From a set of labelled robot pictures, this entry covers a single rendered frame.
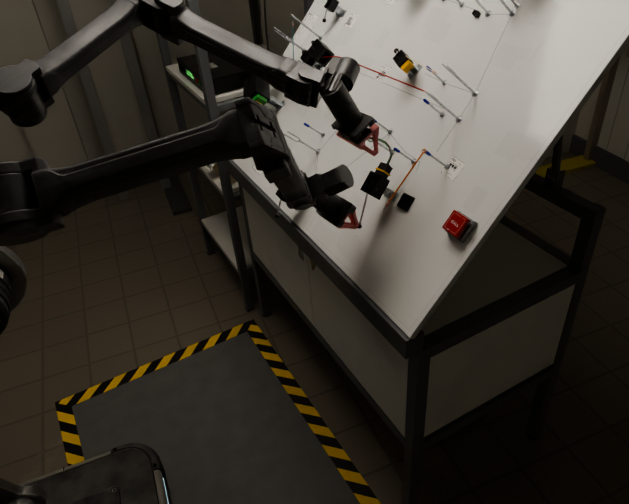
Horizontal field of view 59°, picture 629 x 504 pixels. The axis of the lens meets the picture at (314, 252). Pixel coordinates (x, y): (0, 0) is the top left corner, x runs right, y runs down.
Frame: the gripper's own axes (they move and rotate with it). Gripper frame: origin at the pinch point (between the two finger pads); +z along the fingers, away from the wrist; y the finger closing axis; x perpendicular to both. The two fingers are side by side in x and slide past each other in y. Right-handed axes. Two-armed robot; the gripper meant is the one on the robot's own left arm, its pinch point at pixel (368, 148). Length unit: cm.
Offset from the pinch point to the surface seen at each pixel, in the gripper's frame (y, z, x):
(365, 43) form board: 44, 3, -34
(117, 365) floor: 104, 68, 115
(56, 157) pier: 282, 40, 84
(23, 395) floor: 110, 50, 150
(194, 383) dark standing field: 74, 82, 93
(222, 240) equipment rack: 129, 76, 43
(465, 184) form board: -18.3, 13.9, -9.4
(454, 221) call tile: -23.9, 14.0, 0.1
